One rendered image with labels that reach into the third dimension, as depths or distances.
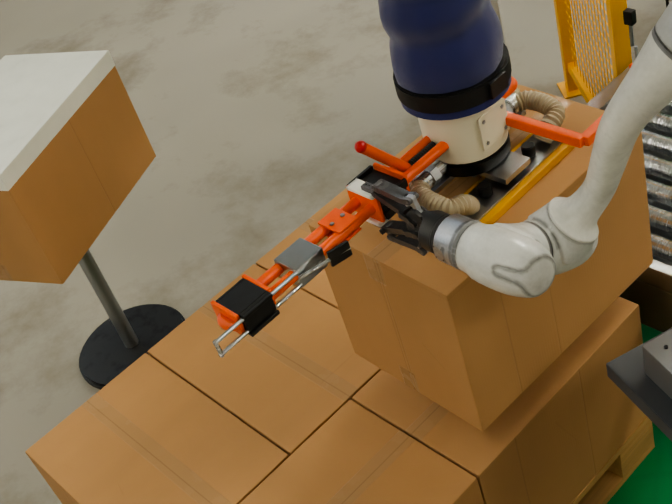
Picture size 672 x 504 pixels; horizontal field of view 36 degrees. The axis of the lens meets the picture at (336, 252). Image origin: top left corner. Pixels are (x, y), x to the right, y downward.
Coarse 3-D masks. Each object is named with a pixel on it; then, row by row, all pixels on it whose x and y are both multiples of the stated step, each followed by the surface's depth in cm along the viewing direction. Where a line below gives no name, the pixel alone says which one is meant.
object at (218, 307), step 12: (240, 288) 182; (252, 288) 181; (264, 288) 181; (216, 300) 182; (228, 300) 181; (240, 300) 180; (252, 300) 179; (216, 312) 182; (228, 312) 178; (240, 312) 178; (240, 324) 178
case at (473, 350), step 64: (512, 128) 223; (576, 128) 217; (448, 192) 212; (640, 192) 223; (384, 256) 202; (640, 256) 233; (384, 320) 217; (448, 320) 195; (512, 320) 207; (576, 320) 224; (448, 384) 213; (512, 384) 215
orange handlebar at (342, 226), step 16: (512, 80) 211; (528, 128) 199; (544, 128) 196; (560, 128) 195; (592, 128) 192; (416, 144) 203; (576, 144) 192; (432, 160) 200; (416, 176) 198; (336, 208) 194; (352, 208) 195; (368, 208) 192; (320, 224) 192; (336, 224) 190; (352, 224) 190; (320, 240) 192; (336, 240) 188; (272, 272) 186; (288, 272) 185; (272, 288) 182; (224, 320) 179
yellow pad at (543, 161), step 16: (528, 144) 209; (544, 144) 212; (560, 144) 211; (544, 160) 209; (528, 176) 206; (480, 192) 203; (496, 192) 204; (512, 192) 204; (480, 208) 202; (496, 208) 201
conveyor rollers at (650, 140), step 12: (660, 120) 294; (648, 132) 290; (648, 144) 289; (660, 144) 286; (648, 156) 282; (648, 168) 282; (660, 168) 279; (648, 180) 275; (648, 192) 274; (660, 192) 271; (660, 216) 264; (660, 228) 265; (660, 240) 257; (660, 252) 257
